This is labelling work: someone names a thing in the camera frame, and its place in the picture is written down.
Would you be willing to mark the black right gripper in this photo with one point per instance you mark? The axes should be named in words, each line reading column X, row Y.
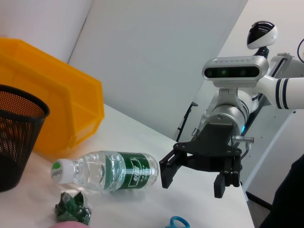
column 213, row 147

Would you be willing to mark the black mesh cup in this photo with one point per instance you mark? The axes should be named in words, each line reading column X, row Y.
column 16, row 142

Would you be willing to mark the clear bottle with green label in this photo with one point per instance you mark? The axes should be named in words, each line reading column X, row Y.
column 109, row 171

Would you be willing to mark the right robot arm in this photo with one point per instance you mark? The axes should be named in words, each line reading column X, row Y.
column 292, row 92

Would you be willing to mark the pink peach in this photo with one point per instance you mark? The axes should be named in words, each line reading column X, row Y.
column 69, row 224

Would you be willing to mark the blue scissors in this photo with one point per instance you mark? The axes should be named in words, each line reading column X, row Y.
column 177, row 221

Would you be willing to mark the yellow plastic storage bin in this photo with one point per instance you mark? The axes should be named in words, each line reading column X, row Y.
column 59, row 95

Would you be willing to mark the black stand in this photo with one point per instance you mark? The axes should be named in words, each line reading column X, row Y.
column 185, row 121

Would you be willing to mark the green plastic wrapper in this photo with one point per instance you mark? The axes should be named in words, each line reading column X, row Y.
column 71, row 206

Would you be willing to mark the person in dark clothing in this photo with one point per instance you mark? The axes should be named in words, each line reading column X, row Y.
column 287, row 197

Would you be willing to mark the white humanoid robot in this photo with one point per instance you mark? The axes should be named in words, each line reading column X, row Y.
column 261, row 33

